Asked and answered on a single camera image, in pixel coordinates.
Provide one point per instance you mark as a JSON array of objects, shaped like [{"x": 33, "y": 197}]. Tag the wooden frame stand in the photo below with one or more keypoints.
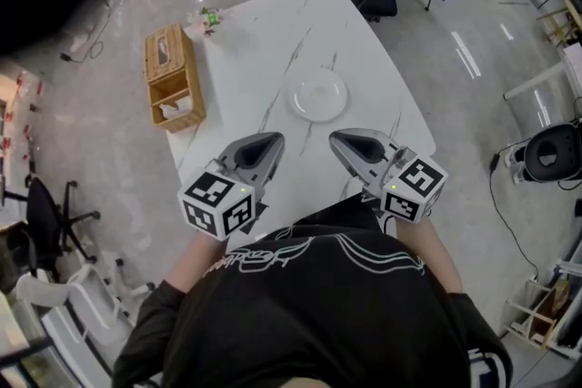
[{"x": 561, "y": 29}]

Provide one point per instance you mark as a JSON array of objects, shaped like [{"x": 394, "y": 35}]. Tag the black printed T-shirt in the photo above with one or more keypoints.
[{"x": 309, "y": 322}]

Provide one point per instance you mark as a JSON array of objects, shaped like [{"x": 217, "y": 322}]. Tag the white metal rack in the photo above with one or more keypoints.
[{"x": 520, "y": 308}]

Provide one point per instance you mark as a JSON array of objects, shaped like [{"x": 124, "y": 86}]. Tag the person's left forearm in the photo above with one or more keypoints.
[{"x": 195, "y": 263}]

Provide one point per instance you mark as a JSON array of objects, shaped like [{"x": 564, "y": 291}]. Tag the person's right forearm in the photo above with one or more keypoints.
[{"x": 432, "y": 254}]

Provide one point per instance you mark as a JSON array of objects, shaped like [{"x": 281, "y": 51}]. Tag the black white striped shorts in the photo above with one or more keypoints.
[{"x": 482, "y": 370}]

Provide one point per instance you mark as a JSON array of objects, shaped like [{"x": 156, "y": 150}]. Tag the group of small red objects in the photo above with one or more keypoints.
[{"x": 20, "y": 79}]

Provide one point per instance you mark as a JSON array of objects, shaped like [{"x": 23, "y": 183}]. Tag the woven wicker tissue box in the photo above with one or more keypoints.
[{"x": 175, "y": 59}]

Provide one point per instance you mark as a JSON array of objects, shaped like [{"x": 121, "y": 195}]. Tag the white paper tissue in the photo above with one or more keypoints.
[{"x": 168, "y": 108}]

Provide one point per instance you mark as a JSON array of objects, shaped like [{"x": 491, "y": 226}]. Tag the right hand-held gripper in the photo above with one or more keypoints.
[{"x": 409, "y": 191}]

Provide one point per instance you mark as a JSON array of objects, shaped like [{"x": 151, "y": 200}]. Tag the white metal desk frame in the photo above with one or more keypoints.
[{"x": 536, "y": 82}]

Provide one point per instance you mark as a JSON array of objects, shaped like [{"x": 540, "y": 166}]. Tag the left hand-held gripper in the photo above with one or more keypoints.
[{"x": 213, "y": 204}]

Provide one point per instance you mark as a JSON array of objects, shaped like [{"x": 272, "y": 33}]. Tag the white office chair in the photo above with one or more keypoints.
[{"x": 50, "y": 291}]

